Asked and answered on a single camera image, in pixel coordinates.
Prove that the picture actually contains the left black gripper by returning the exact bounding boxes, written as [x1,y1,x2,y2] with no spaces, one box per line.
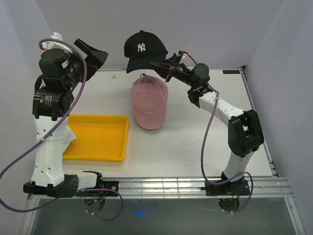
[64,39,108,91]

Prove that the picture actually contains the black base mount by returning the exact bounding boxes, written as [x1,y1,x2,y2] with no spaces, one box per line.
[75,181,119,198]
[201,180,250,196]

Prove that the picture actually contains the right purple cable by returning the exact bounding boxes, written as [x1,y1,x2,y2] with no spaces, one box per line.
[183,50,253,214]

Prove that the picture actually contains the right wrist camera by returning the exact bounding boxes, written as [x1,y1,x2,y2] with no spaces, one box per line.
[178,50,188,58]

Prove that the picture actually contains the white NY baseball cap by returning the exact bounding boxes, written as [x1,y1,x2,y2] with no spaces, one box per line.
[63,124,77,145]

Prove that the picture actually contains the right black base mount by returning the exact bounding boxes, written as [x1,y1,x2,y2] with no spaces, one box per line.
[201,180,250,196]

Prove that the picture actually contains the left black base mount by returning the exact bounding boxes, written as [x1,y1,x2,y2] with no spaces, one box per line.
[75,181,119,198]

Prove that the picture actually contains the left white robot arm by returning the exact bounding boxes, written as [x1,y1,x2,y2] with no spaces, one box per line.
[23,39,108,198]

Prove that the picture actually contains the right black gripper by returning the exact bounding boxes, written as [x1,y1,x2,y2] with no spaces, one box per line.
[148,55,196,88]

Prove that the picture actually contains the pink baseball cap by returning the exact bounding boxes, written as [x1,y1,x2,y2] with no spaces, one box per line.
[130,73,168,130]

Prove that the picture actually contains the yellow plastic tray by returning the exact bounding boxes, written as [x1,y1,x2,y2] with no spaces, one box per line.
[63,114,129,162]

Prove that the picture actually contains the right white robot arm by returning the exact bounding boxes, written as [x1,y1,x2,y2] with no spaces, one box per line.
[150,54,264,196]

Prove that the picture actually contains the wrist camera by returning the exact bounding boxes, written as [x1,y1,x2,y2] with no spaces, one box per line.
[178,50,188,58]
[39,31,72,53]

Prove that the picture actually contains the aluminium front rail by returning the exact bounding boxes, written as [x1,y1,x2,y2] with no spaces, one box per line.
[27,177,294,200]

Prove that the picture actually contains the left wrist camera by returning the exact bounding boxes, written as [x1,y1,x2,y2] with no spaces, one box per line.
[39,31,72,53]

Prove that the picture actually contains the black NY baseball cap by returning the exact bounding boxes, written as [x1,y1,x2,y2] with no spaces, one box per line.
[124,30,168,73]

